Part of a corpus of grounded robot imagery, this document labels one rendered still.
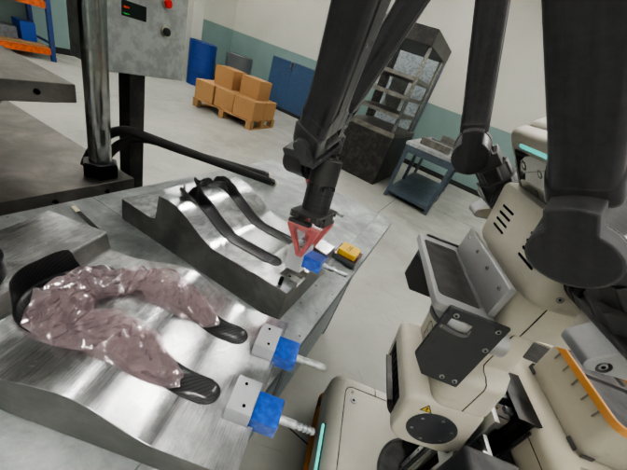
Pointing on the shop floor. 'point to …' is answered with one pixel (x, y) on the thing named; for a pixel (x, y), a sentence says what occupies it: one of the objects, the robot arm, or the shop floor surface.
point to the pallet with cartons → (237, 97)
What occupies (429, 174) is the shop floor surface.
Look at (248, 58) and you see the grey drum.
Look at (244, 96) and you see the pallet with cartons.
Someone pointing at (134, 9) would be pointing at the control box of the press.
